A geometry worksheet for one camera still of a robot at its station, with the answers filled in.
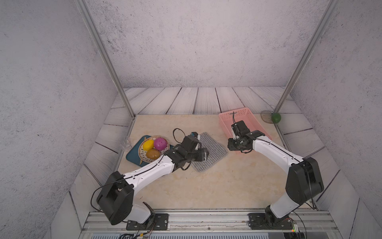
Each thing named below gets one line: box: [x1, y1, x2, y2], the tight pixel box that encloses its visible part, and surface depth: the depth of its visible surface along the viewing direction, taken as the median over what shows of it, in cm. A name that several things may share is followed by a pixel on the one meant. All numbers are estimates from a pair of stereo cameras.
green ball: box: [271, 112, 282, 123], surface depth 116 cm
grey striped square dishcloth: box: [191, 131, 228, 172], surface depth 101 cm
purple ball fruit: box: [154, 137, 168, 151], surface depth 98 cm
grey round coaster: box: [260, 110, 274, 124], surface depth 122 cm
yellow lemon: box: [142, 139, 155, 151], surface depth 99 cm
